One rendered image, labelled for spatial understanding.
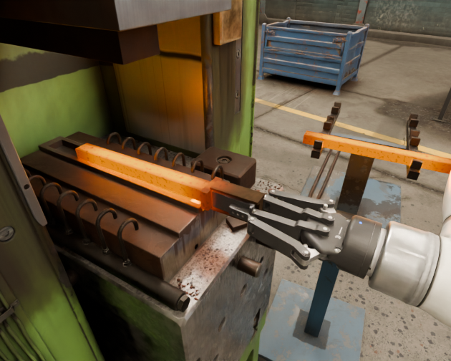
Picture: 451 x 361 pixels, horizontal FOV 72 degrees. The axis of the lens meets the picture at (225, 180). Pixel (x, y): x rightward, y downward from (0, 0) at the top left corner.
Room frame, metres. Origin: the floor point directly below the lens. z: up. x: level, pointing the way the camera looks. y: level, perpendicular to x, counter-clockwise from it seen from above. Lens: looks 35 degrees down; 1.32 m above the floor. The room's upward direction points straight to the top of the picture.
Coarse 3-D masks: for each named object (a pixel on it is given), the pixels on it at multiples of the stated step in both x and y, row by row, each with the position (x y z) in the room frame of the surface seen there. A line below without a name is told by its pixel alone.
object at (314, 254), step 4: (304, 244) 0.27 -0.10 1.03; (308, 248) 0.28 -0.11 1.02; (312, 252) 0.27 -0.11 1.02; (316, 252) 0.27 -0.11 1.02; (296, 256) 0.26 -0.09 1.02; (312, 256) 0.26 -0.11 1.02; (316, 256) 0.27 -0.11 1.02; (320, 256) 0.27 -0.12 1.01; (324, 256) 0.27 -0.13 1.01; (300, 260) 0.26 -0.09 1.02; (308, 260) 0.26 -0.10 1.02; (312, 260) 0.26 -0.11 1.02; (304, 264) 0.26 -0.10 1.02
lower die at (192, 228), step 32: (32, 160) 0.55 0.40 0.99; (64, 160) 0.55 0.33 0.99; (160, 160) 0.54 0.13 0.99; (96, 192) 0.44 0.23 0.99; (128, 192) 0.44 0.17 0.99; (160, 192) 0.42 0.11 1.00; (128, 224) 0.37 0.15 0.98; (160, 224) 0.35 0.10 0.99; (192, 224) 0.36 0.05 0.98; (128, 256) 0.33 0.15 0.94; (160, 256) 0.30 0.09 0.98
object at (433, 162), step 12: (312, 132) 0.70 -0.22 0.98; (312, 144) 0.68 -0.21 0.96; (324, 144) 0.66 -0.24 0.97; (336, 144) 0.65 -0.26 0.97; (348, 144) 0.64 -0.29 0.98; (360, 144) 0.64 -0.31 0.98; (372, 144) 0.64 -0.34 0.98; (372, 156) 0.61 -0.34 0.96; (384, 156) 0.60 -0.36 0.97; (396, 156) 0.59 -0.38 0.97; (408, 156) 0.58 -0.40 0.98; (420, 156) 0.58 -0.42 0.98; (432, 156) 0.58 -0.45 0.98; (432, 168) 0.56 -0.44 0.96; (444, 168) 0.55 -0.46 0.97
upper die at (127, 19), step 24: (0, 0) 0.39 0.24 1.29; (24, 0) 0.36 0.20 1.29; (48, 0) 0.34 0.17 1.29; (72, 0) 0.32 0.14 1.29; (96, 0) 0.31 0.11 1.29; (120, 0) 0.30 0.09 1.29; (144, 0) 0.33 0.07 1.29; (168, 0) 0.36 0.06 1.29; (192, 0) 0.39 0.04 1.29; (216, 0) 0.44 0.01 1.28; (72, 24) 0.33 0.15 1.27; (96, 24) 0.31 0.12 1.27; (120, 24) 0.30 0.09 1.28; (144, 24) 0.32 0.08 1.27
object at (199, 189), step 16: (96, 160) 0.52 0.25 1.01; (112, 160) 0.49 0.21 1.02; (128, 160) 0.49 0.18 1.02; (144, 160) 0.49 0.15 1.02; (144, 176) 0.45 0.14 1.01; (160, 176) 0.44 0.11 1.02; (176, 176) 0.43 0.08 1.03; (192, 176) 0.43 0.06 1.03; (176, 192) 0.42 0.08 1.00; (192, 192) 0.40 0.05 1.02; (208, 192) 0.38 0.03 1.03; (224, 192) 0.37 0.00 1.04; (240, 192) 0.37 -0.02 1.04; (256, 192) 0.37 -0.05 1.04; (208, 208) 0.38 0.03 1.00; (256, 208) 0.35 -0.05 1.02
